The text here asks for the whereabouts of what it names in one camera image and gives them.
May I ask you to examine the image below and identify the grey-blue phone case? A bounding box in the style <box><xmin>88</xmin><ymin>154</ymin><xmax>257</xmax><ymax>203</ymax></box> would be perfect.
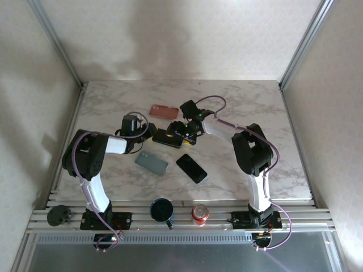
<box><xmin>134</xmin><ymin>150</ymin><xmax>170</xmax><ymax>177</ymax></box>

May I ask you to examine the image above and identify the black phone with pale-blue edge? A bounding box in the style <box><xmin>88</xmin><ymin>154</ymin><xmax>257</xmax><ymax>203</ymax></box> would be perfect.
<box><xmin>175</xmin><ymin>154</ymin><xmax>208</xmax><ymax>185</ymax></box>

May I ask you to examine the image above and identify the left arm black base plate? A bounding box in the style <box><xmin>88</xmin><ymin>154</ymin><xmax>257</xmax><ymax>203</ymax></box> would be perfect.
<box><xmin>80</xmin><ymin>211</ymin><xmax>133</xmax><ymax>231</ymax></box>

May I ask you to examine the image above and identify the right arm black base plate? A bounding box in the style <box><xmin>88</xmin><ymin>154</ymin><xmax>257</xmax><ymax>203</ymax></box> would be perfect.
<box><xmin>231</xmin><ymin>211</ymin><xmax>284</xmax><ymax>230</ymax></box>

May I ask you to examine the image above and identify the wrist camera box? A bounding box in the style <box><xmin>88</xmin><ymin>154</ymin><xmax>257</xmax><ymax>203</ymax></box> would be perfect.
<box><xmin>121</xmin><ymin>112</ymin><xmax>145</xmax><ymax>134</ymax></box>
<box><xmin>180</xmin><ymin>99</ymin><xmax>216</xmax><ymax>121</ymax></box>

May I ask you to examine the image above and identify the black round plug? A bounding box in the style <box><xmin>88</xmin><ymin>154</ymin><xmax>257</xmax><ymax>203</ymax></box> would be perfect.
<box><xmin>47</xmin><ymin>204</ymin><xmax>71</xmax><ymax>227</ymax></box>

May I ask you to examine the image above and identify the aluminium rail bed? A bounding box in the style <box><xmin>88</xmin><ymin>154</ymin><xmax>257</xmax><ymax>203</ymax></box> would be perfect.
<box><xmin>27</xmin><ymin>199</ymin><xmax>335</xmax><ymax>235</ymax></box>

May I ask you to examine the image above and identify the dark blue mug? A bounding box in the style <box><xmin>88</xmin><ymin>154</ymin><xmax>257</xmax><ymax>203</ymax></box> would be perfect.
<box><xmin>149</xmin><ymin>198</ymin><xmax>175</xmax><ymax>230</ymax></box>

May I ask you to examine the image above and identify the aluminium side rail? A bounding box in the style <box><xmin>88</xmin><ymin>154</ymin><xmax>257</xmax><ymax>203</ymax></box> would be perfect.
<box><xmin>44</xmin><ymin>86</ymin><xmax>86</xmax><ymax>210</ymax></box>

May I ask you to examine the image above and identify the grey metal panel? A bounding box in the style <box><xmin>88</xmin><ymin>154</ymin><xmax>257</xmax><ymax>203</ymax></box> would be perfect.
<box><xmin>11</xmin><ymin>231</ymin><xmax>351</xmax><ymax>272</ymax></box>

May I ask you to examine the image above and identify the aluminium frame post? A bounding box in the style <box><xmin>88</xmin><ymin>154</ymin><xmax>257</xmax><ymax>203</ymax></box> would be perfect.
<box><xmin>27</xmin><ymin>0</ymin><xmax>87</xmax><ymax>91</ymax></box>
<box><xmin>278</xmin><ymin>0</ymin><xmax>337</xmax><ymax>91</ymax></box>

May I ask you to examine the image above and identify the small black controller board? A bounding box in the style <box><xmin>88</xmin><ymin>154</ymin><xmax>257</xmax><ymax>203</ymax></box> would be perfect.
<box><xmin>251</xmin><ymin>231</ymin><xmax>273</xmax><ymax>247</ymax></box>
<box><xmin>92</xmin><ymin>233</ymin><xmax>120</xmax><ymax>247</ymax></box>

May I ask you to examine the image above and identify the red drink can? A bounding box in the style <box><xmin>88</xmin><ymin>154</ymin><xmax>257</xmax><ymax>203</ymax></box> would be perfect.
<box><xmin>191</xmin><ymin>203</ymin><xmax>210</xmax><ymax>227</ymax></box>

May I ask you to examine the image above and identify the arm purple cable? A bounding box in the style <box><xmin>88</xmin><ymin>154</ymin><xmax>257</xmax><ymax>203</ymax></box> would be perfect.
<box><xmin>195</xmin><ymin>95</ymin><xmax>293</xmax><ymax>252</ymax></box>
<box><xmin>72</xmin><ymin>112</ymin><xmax>150</xmax><ymax>253</ymax></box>

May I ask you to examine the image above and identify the perforated grey cable duct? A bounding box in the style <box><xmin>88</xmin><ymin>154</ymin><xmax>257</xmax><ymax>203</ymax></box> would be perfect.
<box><xmin>36</xmin><ymin>233</ymin><xmax>254</xmax><ymax>245</ymax></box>

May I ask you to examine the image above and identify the pink phone case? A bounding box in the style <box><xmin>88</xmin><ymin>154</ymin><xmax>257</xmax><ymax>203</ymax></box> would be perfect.
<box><xmin>149</xmin><ymin>104</ymin><xmax>180</xmax><ymax>121</ymax></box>

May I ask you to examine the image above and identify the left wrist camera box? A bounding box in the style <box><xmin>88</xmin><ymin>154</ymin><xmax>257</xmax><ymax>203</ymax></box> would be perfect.
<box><xmin>121</xmin><ymin>112</ymin><xmax>145</xmax><ymax>134</ymax></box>

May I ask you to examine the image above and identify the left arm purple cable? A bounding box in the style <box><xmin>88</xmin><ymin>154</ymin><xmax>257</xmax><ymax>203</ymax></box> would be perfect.
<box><xmin>72</xmin><ymin>112</ymin><xmax>150</xmax><ymax>253</ymax></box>

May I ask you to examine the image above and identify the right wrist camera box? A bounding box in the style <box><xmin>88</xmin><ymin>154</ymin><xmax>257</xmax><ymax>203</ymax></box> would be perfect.
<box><xmin>180</xmin><ymin>99</ymin><xmax>216</xmax><ymax>121</ymax></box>

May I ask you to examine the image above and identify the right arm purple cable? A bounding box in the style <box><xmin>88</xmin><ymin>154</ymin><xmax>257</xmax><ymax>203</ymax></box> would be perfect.
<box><xmin>195</xmin><ymin>95</ymin><xmax>293</xmax><ymax>252</ymax></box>

